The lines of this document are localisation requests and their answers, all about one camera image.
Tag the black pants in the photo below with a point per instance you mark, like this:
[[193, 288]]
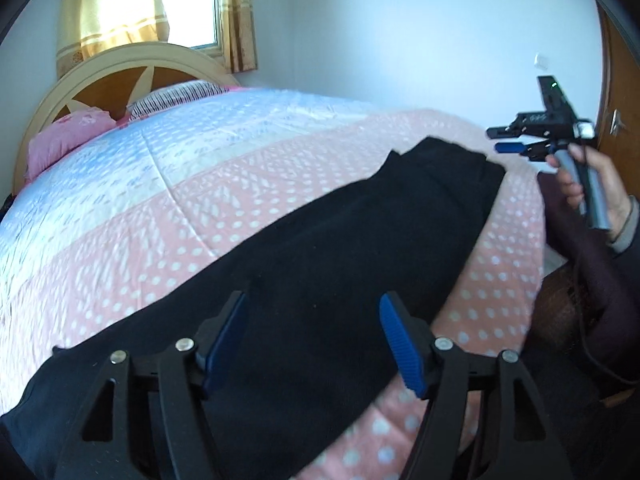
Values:
[[325, 240]]

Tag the pink blue polka-dot bedspread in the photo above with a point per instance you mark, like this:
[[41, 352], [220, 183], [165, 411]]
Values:
[[200, 160]]

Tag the striped pillow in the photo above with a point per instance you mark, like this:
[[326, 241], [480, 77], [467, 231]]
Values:
[[170, 96]]

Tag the person's dark clothing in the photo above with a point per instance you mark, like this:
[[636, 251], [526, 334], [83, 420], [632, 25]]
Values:
[[600, 285]]

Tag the white wall switch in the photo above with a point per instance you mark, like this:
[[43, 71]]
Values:
[[541, 61]]

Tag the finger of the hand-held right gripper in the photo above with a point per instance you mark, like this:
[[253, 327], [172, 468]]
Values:
[[510, 148], [502, 132]]

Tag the cream wooden headboard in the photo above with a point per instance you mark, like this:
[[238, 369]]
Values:
[[100, 85]]

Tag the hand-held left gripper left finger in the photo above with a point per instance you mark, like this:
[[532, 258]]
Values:
[[227, 340]]

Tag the narrow yellow curtain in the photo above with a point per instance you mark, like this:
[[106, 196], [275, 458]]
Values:
[[240, 15]]

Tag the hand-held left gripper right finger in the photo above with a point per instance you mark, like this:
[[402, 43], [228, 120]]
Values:
[[400, 345]]

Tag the pink pillow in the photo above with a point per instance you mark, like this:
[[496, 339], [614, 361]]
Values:
[[65, 135]]

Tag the wooden door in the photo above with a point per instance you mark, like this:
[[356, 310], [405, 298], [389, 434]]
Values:
[[622, 85]]

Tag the wide yellow curtain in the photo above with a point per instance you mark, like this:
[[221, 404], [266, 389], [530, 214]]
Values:
[[115, 5]]

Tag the person's right hand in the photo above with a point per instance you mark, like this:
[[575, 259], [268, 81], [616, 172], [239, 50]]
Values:
[[612, 180]]

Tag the person's right forearm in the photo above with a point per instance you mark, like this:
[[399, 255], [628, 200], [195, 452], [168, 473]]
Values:
[[627, 232]]

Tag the small window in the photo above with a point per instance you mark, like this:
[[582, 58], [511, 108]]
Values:
[[190, 0]]

